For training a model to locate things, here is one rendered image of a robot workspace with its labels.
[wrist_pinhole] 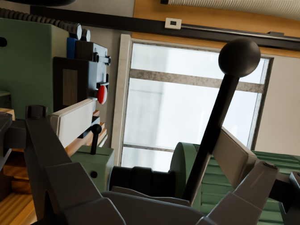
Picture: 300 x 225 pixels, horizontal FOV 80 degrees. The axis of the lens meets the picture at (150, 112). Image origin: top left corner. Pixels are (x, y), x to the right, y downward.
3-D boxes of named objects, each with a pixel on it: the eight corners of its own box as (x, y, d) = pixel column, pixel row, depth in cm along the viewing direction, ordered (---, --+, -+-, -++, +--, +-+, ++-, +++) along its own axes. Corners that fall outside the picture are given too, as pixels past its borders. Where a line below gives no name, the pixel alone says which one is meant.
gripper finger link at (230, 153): (247, 154, 12) (258, 156, 12) (216, 124, 19) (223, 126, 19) (234, 191, 13) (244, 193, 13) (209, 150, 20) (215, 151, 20)
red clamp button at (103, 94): (102, 84, 30) (108, 85, 30) (101, 102, 30) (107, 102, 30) (96, 85, 27) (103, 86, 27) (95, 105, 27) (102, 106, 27)
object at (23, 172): (60, 128, 41) (82, 131, 41) (60, 135, 42) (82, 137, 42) (2, 165, 25) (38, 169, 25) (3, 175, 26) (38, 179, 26)
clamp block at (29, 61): (47, 35, 37) (90, 40, 37) (48, 100, 40) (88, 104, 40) (-22, 14, 23) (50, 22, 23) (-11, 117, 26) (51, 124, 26)
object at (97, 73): (88, 44, 36) (115, 48, 36) (86, 99, 39) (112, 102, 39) (51, 31, 23) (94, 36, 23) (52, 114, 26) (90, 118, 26)
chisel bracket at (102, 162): (74, 143, 38) (115, 147, 38) (73, 200, 41) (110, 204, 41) (56, 160, 31) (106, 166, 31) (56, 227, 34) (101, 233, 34)
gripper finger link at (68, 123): (56, 156, 13) (45, 154, 13) (91, 126, 20) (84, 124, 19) (60, 116, 12) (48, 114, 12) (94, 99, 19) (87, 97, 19)
